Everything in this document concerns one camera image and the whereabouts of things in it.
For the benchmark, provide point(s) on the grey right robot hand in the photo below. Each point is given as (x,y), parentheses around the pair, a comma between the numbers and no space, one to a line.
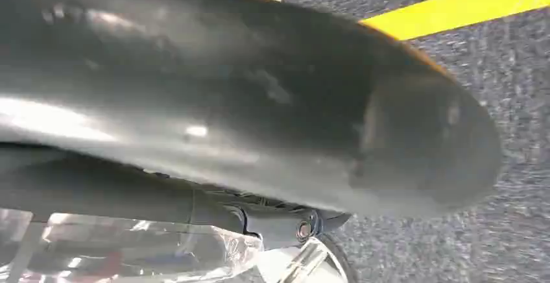
(240,100)

